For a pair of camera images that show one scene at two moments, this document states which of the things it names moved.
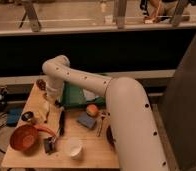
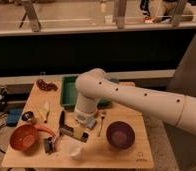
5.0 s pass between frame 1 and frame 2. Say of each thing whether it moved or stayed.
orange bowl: stayed
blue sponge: stayed
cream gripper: moved
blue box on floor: stayed
